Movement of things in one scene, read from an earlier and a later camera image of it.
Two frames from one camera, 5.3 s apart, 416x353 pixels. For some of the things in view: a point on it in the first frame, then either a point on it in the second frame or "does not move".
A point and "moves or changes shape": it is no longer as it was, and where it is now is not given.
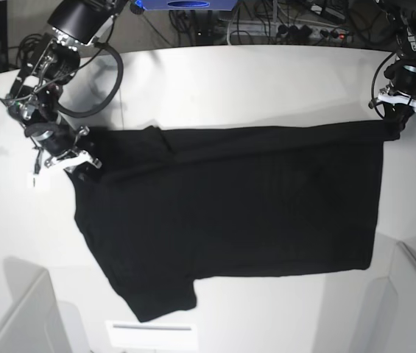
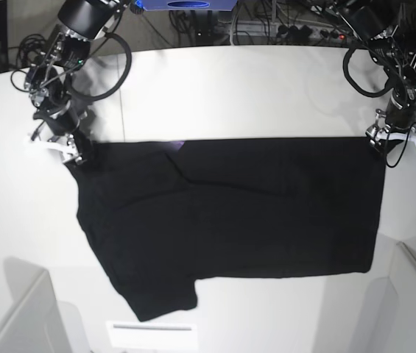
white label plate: x=152 y=334 does not move
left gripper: x=407 y=83 to x=399 y=124
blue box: x=189 y=5 does not move
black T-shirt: x=161 y=207 moves or changes shape
